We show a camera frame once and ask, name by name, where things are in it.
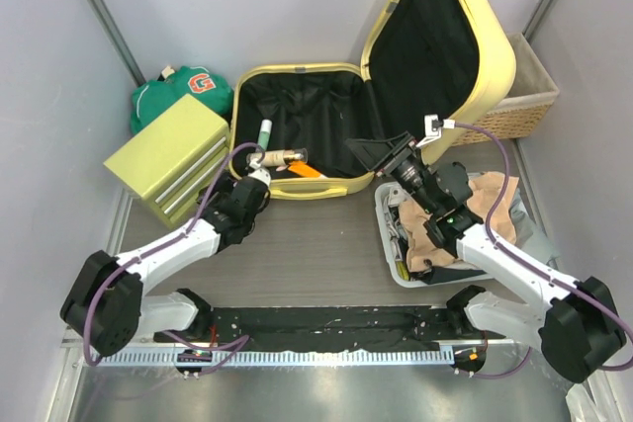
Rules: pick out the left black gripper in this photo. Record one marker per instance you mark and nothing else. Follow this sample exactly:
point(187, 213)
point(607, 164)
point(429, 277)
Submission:
point(232, 185)

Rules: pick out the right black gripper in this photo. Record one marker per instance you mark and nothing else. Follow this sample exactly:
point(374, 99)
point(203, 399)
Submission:
point(373, 152)

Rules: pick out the yellow-green drawer box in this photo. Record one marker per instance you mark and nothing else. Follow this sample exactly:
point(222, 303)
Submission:
point(171, 160)

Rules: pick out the beige sock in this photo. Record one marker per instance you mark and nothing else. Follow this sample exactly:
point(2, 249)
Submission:
point(423, 256)

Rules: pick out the yellow hard-shell suitcase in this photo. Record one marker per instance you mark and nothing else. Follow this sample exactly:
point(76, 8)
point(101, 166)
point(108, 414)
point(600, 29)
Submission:
point(448, 58)

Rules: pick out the white plastic mesh basket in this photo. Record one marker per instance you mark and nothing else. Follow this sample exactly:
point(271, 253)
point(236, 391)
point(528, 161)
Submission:
point(412, 259)

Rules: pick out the yellow-green shirt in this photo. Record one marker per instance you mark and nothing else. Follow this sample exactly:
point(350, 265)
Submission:
point(402, 270)

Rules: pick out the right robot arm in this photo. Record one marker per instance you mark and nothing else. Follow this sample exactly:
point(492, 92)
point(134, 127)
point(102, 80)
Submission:
point(574, 324)

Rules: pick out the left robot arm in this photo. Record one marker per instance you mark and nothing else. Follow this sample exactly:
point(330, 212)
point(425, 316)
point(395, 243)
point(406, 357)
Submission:
point(111, 303)

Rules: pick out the beige cosmetic bottle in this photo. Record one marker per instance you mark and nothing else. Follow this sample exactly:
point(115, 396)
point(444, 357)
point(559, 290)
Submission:
point(277, 158)

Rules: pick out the orange tube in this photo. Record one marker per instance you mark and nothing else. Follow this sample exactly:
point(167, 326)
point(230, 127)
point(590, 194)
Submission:
point(304, 170)

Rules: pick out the green white tube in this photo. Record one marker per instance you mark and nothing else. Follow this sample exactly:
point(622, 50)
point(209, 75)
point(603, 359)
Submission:
point(264, 134)

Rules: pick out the green jersey with G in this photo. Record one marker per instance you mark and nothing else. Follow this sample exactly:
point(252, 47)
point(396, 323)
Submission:
point(156, 96)

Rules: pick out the wicker basket with liner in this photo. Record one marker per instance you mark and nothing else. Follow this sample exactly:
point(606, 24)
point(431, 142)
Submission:
point(530, 97)

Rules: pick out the white crumpled plastic bag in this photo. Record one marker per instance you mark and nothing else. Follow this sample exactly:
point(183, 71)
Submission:
point(581, 406)

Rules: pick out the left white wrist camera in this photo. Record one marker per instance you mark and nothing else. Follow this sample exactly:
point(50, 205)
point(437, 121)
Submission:
point(257, 169)

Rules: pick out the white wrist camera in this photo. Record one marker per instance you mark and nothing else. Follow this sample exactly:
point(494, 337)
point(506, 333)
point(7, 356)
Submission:
point(433, 128)
point(257, 169)

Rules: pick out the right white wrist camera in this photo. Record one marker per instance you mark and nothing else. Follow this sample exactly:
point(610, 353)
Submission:
point(433, 128)

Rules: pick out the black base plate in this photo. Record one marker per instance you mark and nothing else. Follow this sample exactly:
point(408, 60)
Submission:
point(334, 329)

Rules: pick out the white slotted cable duct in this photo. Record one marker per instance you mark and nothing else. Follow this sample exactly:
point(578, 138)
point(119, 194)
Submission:
point(190, 360)

